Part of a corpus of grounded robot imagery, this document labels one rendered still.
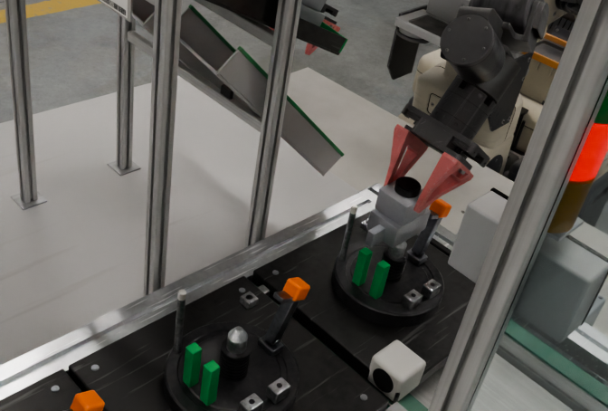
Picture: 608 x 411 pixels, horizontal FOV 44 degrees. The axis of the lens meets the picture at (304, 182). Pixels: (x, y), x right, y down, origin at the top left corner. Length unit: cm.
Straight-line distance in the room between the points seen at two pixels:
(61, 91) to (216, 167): 203
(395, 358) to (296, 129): 34
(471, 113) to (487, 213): 24
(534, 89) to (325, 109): 59
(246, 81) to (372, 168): 51
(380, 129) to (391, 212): 65
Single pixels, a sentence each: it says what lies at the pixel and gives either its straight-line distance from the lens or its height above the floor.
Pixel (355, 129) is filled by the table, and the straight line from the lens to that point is 149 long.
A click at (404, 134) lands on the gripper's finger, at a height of 117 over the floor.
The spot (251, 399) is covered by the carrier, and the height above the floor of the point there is 101.
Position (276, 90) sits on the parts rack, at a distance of 91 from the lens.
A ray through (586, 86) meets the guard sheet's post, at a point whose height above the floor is 139.
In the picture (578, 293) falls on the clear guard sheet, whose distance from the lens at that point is 61.
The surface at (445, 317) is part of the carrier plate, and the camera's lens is 95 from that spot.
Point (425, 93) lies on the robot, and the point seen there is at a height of 86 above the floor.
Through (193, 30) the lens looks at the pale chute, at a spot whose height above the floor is 118.
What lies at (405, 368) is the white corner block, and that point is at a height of 99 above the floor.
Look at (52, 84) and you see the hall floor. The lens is 334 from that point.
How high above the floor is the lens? 160
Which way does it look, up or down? 34 degrees down
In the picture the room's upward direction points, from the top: 10 degrees clockwise
